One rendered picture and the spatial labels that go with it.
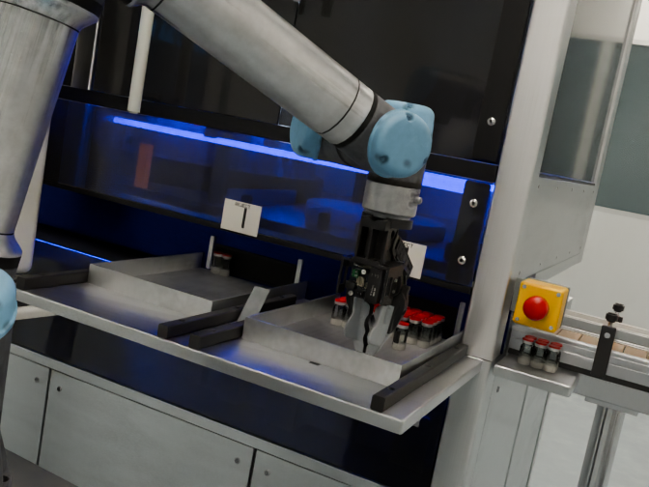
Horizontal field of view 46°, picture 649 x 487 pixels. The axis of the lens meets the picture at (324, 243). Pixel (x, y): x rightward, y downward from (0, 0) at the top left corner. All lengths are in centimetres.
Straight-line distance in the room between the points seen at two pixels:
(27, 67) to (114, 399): 103
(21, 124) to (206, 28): 23
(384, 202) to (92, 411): 100
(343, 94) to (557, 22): 58
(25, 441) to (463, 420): 105
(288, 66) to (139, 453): 113
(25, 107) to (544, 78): 81
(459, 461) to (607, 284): 461
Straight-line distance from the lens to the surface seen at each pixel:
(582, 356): 144
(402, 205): 103
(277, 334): 117
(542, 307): 129
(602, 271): 594
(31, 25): 88
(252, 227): 151
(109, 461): 182
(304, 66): 81
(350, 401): 101
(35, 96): 88
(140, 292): 134
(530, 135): 132
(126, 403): 175
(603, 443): 151
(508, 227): 132
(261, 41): 80
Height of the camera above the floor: 121
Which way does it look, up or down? 8 degrees down
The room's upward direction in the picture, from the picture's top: 10 degrees clockwise
